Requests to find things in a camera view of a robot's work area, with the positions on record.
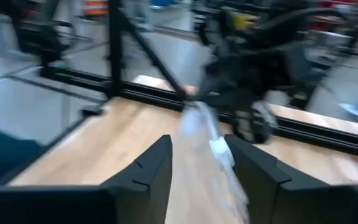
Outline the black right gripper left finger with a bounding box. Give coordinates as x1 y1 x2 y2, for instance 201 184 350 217
0 135 173 224

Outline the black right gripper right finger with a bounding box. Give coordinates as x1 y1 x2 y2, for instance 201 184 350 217
224 134 358 224

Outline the clear plastic zip bag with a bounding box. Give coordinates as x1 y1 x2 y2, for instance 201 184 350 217
177 101 250 224

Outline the yellow tag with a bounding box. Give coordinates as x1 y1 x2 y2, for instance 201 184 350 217
232 11 258 31

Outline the dark blue seat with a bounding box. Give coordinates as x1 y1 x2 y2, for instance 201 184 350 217
0 124 45 189

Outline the black equipment stand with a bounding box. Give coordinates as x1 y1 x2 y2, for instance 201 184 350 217
11 0 77 78

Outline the orange object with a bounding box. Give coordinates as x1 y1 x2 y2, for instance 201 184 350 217
83 0 110 17

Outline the black metal table frame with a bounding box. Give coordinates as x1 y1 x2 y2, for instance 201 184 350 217
0 0 358 187

